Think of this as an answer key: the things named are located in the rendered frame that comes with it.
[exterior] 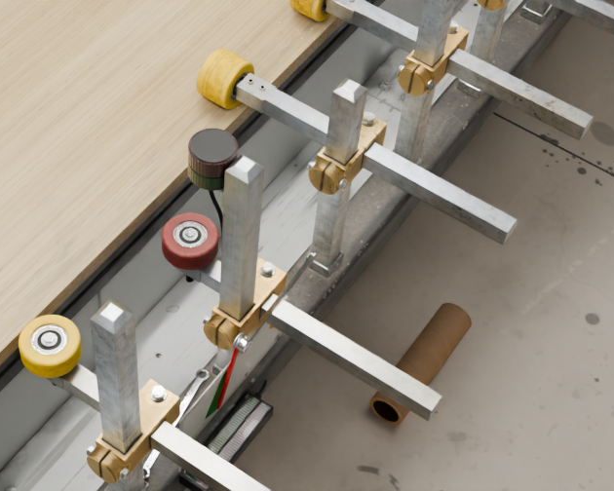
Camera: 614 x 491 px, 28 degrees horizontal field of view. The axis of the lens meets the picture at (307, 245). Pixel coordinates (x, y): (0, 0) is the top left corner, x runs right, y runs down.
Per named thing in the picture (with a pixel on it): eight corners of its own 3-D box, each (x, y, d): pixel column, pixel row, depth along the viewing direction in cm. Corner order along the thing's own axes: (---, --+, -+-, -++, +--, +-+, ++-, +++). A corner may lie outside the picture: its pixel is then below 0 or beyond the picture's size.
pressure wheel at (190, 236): (227, 275, 182) (230, 227, 173) (195, 310, 178) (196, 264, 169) (184, 248, 184) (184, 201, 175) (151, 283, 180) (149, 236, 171)
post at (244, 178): (249, 370, 185) (265, 162, 146) (235, 386, 183) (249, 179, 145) (229, 358, 186) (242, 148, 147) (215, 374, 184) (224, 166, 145)
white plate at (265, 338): (285, 333, 188) (289, 297, 180) (182, 457, 174) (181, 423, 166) (282, 331, 188) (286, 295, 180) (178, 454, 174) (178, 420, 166)
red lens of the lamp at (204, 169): (247, 155, 150) (248, 143, 148) (217, 184, 147) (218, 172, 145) (208, 132, 152) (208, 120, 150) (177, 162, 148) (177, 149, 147)
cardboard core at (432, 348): (474, 315, 269) (404, 411, 253) (467, 334, 275) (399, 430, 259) (442, 297, 271) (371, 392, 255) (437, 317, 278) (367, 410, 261)
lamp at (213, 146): (240, 249, 165) (247, 143, 148) (215, 277, 162) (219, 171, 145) (206, 229, 167) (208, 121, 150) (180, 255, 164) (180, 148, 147)
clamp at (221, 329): (285, 293, 178) (287, 273, 174) (231, 357, 171) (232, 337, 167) (253, 274, 180) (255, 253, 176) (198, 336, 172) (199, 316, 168)
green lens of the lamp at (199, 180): (246, 168, 152) (247, 157, 150) (217, 198, 149) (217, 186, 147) (207, 146, 154) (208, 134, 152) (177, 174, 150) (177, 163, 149)
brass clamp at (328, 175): (386, 147, 183) (391, 125, 179) (338, 203, 176) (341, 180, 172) (352, 129, 185) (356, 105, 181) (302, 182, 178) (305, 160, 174)
